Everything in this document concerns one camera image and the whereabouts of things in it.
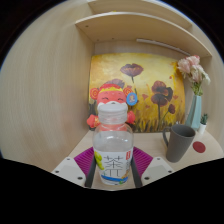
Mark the small plant in white pot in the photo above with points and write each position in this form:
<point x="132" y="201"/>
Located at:
<point x="202" y="126"/>

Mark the red plush mascot toy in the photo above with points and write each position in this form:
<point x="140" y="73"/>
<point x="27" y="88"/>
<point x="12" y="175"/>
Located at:
<point x="110" y="94"/>

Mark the grey mug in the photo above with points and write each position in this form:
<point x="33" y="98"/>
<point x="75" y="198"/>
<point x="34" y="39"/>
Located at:
<point x="178" y="143"/>

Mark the clear plastic drink bottle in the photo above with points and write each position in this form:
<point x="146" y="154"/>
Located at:
<point x="113" y="143"/>

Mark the pale teal angular vase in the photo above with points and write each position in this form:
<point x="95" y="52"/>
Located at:
<point x="194" y="115"/>

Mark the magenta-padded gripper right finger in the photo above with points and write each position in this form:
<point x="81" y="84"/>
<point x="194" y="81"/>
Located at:
<point x="155" y="168"/>

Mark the light wood shelf board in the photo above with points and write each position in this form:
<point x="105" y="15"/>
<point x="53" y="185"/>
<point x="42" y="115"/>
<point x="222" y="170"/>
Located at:
<point x="133" y="6"/>
<point x="140" y="28"/>

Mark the flat round red coaster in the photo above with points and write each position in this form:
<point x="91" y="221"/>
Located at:
<point x="199" y="147"/>

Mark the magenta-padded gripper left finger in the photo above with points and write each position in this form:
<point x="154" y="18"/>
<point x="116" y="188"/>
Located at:
<point x="71" y="170"/>

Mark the pink and white flower bouquet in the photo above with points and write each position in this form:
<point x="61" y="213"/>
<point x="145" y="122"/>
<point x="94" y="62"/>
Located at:
<point x="193" y="70"/>

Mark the white light strip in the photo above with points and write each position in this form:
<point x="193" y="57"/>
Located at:
<point x="163" y="44"/>

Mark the yellow flower painting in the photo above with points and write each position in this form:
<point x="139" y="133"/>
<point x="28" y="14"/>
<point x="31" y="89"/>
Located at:
<point x="150" y="110"/>

